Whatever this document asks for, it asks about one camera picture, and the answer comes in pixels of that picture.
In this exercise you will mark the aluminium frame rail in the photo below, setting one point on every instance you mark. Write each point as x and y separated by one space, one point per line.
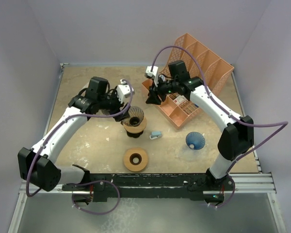
100 145

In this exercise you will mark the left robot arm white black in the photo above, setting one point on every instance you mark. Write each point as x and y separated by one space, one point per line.
37 164

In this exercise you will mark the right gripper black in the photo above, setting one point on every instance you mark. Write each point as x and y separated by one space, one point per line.
153 98

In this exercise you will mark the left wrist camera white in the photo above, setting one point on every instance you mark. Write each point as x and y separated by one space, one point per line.
123 90

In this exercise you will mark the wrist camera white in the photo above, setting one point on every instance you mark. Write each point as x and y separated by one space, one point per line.
151 72
123 90

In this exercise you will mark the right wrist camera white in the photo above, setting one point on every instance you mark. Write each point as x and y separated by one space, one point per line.
151 72

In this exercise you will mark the blue ribbed dripper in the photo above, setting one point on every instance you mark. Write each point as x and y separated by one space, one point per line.
195 140

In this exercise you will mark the peach plastic desk organizer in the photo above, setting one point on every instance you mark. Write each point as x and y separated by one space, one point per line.
215 69

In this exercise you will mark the small blue stapler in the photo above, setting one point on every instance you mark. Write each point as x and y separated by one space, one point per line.
155 135

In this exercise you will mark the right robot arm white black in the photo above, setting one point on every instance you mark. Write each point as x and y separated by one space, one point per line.
237 137

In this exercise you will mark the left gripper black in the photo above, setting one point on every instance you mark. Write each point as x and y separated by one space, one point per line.
119 104

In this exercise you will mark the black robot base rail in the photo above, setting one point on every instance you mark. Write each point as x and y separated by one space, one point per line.
193 186

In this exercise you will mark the white stapler box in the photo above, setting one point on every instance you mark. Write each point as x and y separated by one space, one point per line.
180 100

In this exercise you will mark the wooden ring dripper stand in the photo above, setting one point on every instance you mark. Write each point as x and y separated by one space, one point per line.
136 129

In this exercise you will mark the grey ribbed glass dripper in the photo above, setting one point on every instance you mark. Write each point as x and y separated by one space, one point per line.
136 116

